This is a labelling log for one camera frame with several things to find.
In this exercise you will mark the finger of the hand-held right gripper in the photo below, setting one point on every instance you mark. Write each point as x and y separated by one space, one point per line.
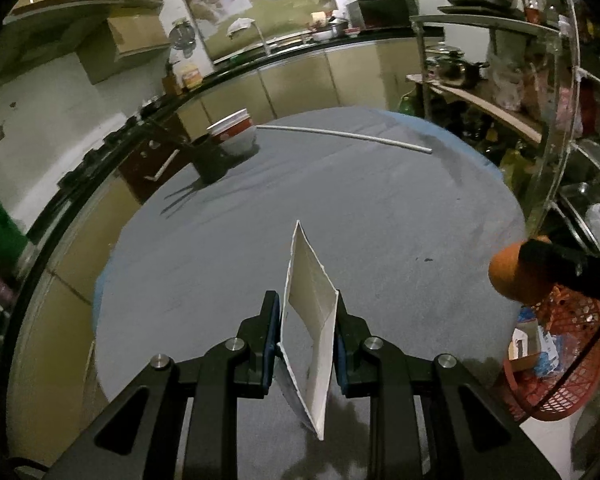
560 262

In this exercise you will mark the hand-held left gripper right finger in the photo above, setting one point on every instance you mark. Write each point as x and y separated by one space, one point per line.
337 345

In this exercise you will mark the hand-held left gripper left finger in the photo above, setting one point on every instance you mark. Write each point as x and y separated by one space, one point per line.
272 340

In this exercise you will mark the orange round fruit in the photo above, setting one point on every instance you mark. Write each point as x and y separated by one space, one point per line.
507 275

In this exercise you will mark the red plastic mesh basket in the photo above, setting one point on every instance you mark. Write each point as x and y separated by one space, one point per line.
580 320

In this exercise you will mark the steel tray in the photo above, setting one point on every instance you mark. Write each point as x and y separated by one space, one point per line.
575 200

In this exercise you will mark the blue plastic wrapper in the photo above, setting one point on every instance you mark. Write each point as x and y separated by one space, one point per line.
547 355

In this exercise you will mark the small cardboard piece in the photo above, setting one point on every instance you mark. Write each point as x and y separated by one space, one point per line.
522 355

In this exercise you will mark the steel kitchen rack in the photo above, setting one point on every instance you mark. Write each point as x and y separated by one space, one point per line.
555 110

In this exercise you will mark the blue undercloth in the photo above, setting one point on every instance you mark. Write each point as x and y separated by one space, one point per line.
460 140

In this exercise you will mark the wooden shelf board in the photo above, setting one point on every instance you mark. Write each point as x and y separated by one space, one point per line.
485 107

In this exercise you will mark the black utensil holder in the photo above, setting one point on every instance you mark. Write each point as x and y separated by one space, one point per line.
210 160

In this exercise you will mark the white red paper bowl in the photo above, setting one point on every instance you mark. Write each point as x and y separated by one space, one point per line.
235 132

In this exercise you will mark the long white tube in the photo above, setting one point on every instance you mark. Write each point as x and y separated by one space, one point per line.
340 133

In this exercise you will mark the yellow orange packet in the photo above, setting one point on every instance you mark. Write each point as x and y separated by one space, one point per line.
191 77

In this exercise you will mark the brown bottle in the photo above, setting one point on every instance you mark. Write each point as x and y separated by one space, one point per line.
171 80

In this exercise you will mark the steel kitchen faucet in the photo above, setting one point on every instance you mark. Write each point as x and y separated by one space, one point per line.
262 35

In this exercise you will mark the steel box appliance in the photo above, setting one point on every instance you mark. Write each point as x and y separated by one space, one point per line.
380 10

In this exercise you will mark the round glass jar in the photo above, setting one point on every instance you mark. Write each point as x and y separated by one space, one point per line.
183 37

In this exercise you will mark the white rag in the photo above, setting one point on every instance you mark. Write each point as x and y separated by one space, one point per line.
240 23

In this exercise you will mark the tan wall cabinet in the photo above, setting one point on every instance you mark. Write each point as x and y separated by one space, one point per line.
105 15

